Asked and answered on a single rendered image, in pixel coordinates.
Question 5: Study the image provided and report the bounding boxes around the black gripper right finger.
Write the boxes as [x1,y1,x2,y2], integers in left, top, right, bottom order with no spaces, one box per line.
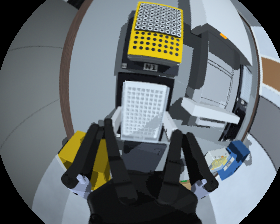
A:
[157,111,219,205]

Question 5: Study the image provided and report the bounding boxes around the blue open-top bin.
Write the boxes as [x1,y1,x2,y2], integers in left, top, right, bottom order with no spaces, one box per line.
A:
[217,140,250,181]

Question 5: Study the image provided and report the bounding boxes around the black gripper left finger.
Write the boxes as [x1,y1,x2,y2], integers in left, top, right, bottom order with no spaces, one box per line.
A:
[61,107,138,206]

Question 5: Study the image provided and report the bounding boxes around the light grey bench mat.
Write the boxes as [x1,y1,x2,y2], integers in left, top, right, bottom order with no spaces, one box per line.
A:
[69,0,258,157]

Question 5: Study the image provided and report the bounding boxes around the yellow bin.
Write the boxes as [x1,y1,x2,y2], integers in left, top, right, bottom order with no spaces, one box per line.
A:
[58,131,112,190]

